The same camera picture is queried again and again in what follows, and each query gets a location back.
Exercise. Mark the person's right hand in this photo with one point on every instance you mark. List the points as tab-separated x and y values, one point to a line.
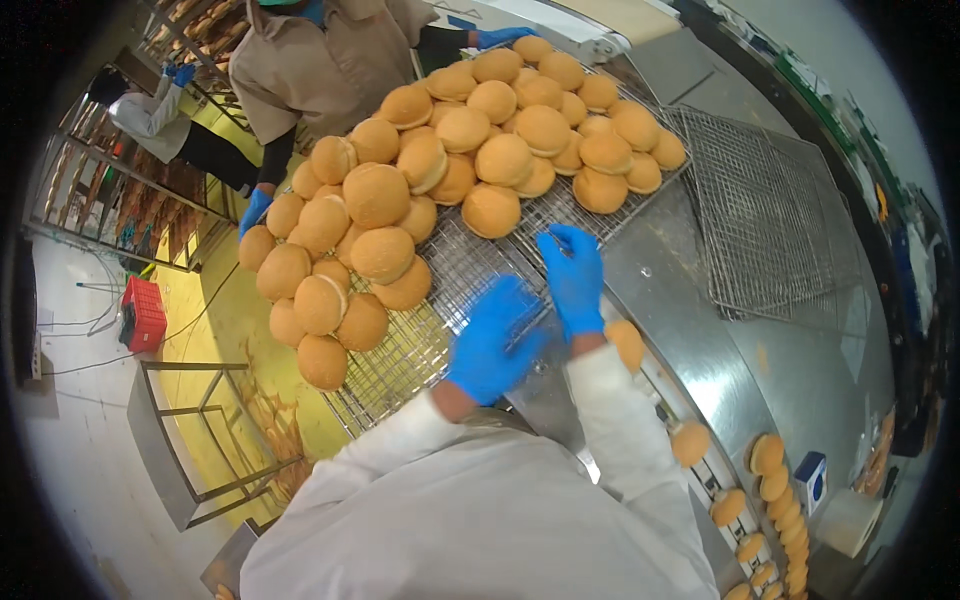
576	289

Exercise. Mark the person's left hand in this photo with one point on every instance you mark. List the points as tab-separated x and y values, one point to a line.
484	352

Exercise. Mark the person's right fingers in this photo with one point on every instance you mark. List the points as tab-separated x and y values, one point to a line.
577	241

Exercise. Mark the person's left fingers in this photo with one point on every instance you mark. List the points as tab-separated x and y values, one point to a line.
521	311

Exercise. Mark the single golden bun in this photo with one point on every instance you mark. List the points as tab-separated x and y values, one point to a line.
627	345

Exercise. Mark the pile of golden buns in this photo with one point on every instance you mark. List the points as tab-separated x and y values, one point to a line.
420	172

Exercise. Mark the line of spaced buns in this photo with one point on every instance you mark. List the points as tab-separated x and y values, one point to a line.
690	444

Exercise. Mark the white conveyor machine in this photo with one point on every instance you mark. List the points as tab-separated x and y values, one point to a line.
555	26

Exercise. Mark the person's body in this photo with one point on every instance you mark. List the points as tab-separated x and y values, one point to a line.
465	525

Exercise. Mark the row of upright buns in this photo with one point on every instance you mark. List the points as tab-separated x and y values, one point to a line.
784	510

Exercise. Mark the blue and white box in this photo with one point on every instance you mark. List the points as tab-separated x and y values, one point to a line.
811	480

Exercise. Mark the red plastic crate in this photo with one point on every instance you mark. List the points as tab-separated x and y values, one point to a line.
144	315

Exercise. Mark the trolley rack with baked goods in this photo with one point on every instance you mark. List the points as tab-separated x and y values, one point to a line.
199	30
112	202

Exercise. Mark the cluttered wall shelf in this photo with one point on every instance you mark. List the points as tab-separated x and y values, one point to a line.
900	247

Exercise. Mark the metal frame stand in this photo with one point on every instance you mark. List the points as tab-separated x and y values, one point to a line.
161	442

